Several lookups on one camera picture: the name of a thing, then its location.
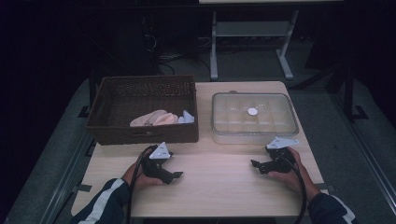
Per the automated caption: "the white compartment organizer box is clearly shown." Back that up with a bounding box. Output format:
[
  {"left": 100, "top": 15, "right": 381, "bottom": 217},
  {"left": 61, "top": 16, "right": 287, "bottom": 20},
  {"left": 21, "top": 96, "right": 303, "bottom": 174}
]
[{"left": 212, "top": 91, "right": 300, "bottom": 146}]

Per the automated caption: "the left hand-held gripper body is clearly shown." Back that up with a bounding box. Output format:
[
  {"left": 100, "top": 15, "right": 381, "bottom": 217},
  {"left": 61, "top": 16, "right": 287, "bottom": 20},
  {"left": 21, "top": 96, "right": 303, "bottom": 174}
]
[{"left": 141, "top": 142, "right": 176, "bottom": 180}]

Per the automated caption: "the person's right hand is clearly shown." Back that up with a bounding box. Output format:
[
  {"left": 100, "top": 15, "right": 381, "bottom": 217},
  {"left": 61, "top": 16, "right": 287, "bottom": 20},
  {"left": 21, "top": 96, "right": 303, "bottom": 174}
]
[{"left": 267, "top": 147, "right": 319, "bottom": 203}]

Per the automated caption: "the grey metal floor rail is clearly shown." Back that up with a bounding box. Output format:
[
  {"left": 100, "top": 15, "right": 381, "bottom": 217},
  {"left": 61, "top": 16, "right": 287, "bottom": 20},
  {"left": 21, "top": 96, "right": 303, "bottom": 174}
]
[
  {"left": 38, "top": 130, "right": 96, "bottom": 224},
  {"left": 330, "top": 92, "right": 396, "bottom": 216}
]

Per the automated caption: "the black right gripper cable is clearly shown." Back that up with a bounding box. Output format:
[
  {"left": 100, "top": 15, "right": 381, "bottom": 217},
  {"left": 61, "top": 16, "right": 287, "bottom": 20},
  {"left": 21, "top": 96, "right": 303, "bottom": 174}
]
[{"left": 279, "top": 155, "right": 308, "bottom": 224}]

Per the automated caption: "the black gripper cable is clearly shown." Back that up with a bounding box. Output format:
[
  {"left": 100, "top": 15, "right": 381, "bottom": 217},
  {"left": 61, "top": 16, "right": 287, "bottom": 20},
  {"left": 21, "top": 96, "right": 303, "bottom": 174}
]
[
  {"left": 279, "top": 155, "right": 308, "bottom": 224},
  {"left": 125, "top": 144, "right": 158, "bottom": 224}
]

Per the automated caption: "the black metal post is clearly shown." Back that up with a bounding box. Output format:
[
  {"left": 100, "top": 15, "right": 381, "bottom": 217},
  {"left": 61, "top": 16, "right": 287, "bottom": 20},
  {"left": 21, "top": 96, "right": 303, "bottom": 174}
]
[{"left": 78, "top": 68, "right": 97, "bottom": 119}]

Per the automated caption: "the bundle of floor cables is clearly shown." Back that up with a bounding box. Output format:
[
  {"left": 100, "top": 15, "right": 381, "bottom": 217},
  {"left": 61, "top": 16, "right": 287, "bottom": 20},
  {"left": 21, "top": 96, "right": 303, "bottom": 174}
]
[{"left": 141, "top": 17, "right": 213, "bottom": 77}]

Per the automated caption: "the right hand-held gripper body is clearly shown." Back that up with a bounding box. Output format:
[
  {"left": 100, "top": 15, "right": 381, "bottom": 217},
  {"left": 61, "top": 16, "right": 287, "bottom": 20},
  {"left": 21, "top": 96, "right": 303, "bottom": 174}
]
[{"left": 264, "top": 137, "right": 299, "bottom": 175}]

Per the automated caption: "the white sock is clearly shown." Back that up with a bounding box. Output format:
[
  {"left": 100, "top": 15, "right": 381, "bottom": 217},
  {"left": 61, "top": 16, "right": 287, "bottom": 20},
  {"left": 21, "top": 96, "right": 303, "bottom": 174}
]
[{"left": 177, "top": 109, "right": 196, "bottom": 124}]

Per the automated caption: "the white metal stand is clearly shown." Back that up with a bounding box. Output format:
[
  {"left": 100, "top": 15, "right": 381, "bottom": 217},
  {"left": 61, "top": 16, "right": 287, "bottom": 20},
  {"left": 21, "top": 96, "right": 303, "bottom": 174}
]
[{"left": 208, "top": 8, "right": 301, "bottom": 82}]

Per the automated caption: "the black metal stand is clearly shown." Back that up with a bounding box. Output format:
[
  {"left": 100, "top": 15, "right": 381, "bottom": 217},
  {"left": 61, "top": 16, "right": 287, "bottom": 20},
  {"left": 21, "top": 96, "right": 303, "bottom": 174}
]
[{"left": 288, "top": 46, "right": 370, "bottom": 123}]

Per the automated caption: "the clear plastic lid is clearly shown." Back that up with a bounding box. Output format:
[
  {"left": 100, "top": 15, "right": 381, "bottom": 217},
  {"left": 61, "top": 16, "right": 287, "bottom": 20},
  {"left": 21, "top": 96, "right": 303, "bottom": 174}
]
[{"left": 211, "top": 91, "right": 300, "bottom": 136}]

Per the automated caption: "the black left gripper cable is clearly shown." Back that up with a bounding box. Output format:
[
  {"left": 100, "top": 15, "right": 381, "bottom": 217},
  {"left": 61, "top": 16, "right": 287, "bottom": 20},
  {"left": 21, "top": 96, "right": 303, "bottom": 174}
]
[{"left": 125, "top": 144, "right": 158, "bottom": 224}]

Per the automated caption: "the grey tape strip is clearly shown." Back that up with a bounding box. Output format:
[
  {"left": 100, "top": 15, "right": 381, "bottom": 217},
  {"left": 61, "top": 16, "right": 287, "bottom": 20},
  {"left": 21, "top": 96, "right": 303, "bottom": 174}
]
[
  {"left": 314, "top": 183, "right": 336, "bottom": 194},
  {"left": 72, "top": 184, "right": 93, "bottom": 193}
]

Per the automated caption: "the person's left hand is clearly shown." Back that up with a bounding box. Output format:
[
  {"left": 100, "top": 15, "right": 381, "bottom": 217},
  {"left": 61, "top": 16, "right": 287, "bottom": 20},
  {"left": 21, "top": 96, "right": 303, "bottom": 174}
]
[{"left": 121, "top": 156, "right": 164, "bottom": 192}]

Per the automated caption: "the brown wicker basket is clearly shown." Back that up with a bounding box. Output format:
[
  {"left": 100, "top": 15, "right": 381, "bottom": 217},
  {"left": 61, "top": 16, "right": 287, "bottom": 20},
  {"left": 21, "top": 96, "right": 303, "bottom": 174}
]
[{"left": 85, "top": 74, "right": 200, "bottom": 147}]

